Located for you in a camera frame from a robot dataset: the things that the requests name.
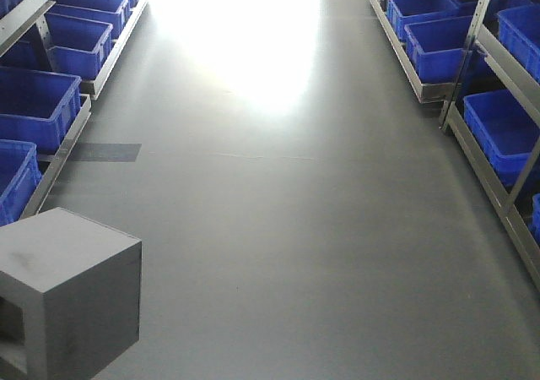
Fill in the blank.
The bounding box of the gray hollow cube base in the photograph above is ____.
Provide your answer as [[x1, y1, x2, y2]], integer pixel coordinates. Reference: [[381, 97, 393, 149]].
[[1, 208, 142, 379]]

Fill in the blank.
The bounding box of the left metal shelf rack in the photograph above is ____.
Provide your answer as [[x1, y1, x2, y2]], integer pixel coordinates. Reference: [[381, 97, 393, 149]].
[[1, 0, 148, 225]]

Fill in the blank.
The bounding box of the right metal shelf rack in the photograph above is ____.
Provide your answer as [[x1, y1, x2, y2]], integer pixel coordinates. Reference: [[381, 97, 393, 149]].
[[369, 0, 539, 276]]

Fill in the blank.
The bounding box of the metal shelf rack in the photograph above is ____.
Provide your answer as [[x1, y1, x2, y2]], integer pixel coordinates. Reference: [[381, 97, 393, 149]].
[[369, 0, 539, 276], [1, 0, 148, 225]]

